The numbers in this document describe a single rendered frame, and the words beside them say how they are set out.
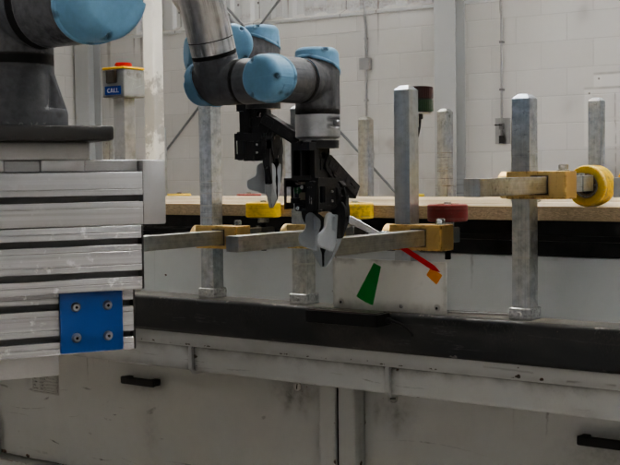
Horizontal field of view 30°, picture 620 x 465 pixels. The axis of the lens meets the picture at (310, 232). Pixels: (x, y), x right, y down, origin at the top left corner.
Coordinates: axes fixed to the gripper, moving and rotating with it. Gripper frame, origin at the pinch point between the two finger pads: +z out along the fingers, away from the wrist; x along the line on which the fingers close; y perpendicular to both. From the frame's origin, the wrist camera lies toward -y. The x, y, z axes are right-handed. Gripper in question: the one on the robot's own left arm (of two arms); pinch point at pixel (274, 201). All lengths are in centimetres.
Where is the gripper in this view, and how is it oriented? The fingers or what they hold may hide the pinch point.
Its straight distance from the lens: 234.5
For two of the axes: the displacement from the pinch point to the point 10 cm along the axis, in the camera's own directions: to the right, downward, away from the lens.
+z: 0.2, 10.0, 0.6
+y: -9.6, 0.0, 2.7
